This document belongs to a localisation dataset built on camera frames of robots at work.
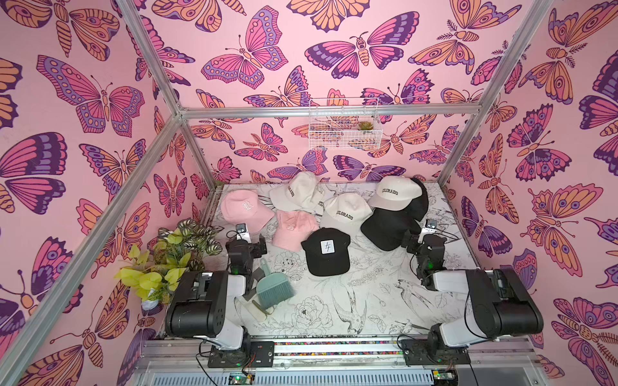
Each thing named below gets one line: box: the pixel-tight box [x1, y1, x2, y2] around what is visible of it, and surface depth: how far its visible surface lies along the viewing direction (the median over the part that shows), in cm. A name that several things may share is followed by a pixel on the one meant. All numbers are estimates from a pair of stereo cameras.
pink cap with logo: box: [220, 189, 276, 233], surface depth 106 cm
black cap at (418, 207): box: [403, 177, 429, 222], surface depth 106 cm
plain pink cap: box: [271, 209, 320, 252], surface depth 102 cm
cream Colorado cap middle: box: [320, 193, 373, 235], surface depth 105 cm
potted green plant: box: [114, 218, 225, 311], surface depth 75 cm
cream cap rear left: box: [268, 171, 326, 212], surface depth 112 cm
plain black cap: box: [360, 193, 429, 251], surface depth 103 cm
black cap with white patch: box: [300, 226, 351, 276], surface depth 96 cm
